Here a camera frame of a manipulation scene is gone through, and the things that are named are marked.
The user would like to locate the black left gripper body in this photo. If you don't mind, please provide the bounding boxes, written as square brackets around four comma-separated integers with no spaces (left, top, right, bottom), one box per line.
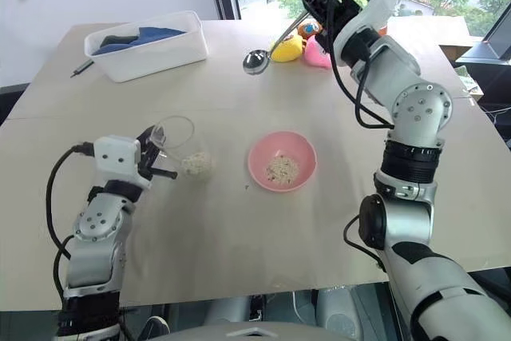
[135,129,161,181]

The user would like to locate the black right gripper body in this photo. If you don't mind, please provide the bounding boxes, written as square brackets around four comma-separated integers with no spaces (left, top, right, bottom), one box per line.
[323,0,365,38]

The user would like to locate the metal ladle spoon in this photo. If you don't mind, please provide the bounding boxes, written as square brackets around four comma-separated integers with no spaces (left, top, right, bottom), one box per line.
[242,8,319,76]

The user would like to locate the pink plastic bowl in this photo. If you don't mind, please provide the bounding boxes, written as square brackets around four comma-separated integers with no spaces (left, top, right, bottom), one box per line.
[247,130,319,193]

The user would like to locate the oatmeal portion in bowl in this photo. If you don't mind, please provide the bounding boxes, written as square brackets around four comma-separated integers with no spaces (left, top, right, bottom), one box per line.
[265,154,301,182]

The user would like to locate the pink plush toy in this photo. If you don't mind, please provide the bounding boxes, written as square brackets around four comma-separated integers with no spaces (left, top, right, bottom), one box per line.
[300,34,333,69]

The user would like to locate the orange plush toy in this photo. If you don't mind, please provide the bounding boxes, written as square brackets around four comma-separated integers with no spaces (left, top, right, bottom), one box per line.
[296,18,323,39]

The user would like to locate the yellow plush toy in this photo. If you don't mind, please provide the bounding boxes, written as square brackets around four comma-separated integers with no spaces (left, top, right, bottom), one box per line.
[270,33,304,64]

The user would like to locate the white plastic bin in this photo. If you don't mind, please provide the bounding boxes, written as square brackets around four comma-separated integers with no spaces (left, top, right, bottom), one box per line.
[83,10,210,84]

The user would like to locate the dark grey pen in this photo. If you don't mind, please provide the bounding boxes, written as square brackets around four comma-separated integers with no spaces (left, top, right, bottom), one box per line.
[69,58,96,79]

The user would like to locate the dark navy cloth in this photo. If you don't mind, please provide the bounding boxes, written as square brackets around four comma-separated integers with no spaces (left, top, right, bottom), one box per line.
[93,33,139,56]

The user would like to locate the blue cloth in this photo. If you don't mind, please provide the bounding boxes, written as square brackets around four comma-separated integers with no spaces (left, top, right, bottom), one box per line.
[131,26,189,46]

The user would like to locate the brown cardboard box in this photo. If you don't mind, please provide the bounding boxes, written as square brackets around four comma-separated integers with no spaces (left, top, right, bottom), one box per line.
[438,42,485,99]

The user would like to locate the grey rounded robot leg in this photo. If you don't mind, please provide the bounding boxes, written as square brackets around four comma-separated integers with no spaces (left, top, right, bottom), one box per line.
[205,295,259,324]
[317,284,362,334]

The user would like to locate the dark laptop with red edge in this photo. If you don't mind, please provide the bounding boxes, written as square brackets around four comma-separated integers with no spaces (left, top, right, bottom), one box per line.
[454,12,511,65]

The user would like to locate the dark shoe with white sole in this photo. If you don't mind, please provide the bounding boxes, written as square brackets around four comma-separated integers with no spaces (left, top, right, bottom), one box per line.
[141,315,172,341]

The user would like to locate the grey robot torso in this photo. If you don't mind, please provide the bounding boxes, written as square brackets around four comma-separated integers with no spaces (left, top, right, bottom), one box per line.
[149,318,335,341]

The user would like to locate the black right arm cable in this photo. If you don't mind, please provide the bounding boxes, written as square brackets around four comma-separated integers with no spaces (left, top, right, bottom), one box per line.
[327,0,395,130]

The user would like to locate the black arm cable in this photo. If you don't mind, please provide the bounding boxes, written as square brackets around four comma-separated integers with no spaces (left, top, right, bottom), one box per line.
[45,142,95,298]
[327,0,395,130]

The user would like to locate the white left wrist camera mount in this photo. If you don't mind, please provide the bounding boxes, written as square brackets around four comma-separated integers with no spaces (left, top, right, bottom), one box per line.
[92,136,153,191]

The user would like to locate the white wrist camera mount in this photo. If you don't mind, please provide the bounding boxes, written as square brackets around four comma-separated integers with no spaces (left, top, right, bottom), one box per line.
[332,0,410,63]
[92,136,153,191]

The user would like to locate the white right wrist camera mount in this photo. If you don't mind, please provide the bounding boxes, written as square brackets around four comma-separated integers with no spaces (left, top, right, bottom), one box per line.
[332,0,410,63]

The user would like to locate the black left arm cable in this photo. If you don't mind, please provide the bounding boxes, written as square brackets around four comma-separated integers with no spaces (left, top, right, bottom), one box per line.
[45,142,95,298]

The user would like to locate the thin white cable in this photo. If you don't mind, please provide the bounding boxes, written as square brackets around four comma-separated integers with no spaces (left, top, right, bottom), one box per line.
[291,288,307,320]

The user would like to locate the black shoulder cable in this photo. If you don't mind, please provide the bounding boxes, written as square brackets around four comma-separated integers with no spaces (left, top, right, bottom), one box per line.
[343,212,385,267]

